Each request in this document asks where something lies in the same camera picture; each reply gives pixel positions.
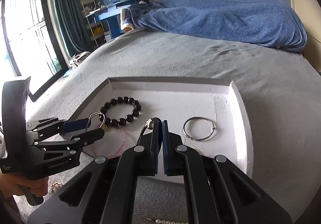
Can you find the pink cord bracelet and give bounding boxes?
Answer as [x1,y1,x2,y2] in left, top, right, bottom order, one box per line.
[90,125,127,160]

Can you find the black bead bracelet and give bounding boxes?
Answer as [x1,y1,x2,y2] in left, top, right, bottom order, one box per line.
[99,96,143,127]

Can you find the silver bangle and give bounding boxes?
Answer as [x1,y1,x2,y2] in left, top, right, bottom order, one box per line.
[182,117,216,141]

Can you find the red gold earrings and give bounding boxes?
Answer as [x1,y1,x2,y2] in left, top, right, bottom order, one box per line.
[195,149,203,156]

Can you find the left hand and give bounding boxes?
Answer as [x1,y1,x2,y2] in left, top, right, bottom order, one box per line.
[0,172,48,199]

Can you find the grey cardboard tray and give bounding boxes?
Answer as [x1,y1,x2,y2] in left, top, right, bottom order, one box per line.
[69,77,254,176]

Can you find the pearl hair clip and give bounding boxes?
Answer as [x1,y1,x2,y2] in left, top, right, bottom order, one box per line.
[146,217,189,224]

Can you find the white shelf rack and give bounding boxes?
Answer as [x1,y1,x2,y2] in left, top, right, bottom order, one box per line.
[80,0,111,50]

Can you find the window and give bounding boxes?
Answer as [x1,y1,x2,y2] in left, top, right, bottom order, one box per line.
[1,0,68,102]

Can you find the green curtain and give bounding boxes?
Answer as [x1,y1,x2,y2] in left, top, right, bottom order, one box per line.
[54,0,93,57]

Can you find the blue desk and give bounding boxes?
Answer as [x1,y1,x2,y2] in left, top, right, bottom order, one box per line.
[94,0,148,39]

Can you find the grey bed cover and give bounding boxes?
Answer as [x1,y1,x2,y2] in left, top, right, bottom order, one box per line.
[27,30,320,223]

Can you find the blue blanket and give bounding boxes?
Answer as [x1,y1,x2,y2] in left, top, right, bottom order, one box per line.
[120,0,307,52]

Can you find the cream wardrobe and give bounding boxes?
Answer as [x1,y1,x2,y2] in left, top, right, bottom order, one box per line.
[292,0,320,72]

